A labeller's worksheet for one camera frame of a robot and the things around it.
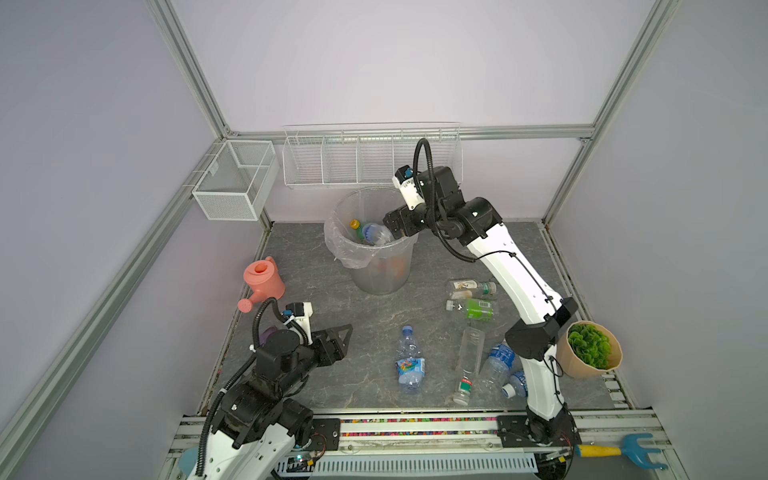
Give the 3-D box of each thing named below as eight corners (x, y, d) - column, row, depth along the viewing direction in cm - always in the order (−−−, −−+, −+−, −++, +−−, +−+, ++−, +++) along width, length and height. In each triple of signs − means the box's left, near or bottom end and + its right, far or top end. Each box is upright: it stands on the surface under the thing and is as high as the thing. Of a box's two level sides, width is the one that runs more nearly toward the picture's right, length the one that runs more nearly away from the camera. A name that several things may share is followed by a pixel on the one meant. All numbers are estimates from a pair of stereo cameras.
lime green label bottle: (447, 321, 95) (449, 314, 91) (445, 306, 98) (447, 298, 94) (492, 321, 95) (496, 314, 91) (488, 306, 98) (492, 298, 94)
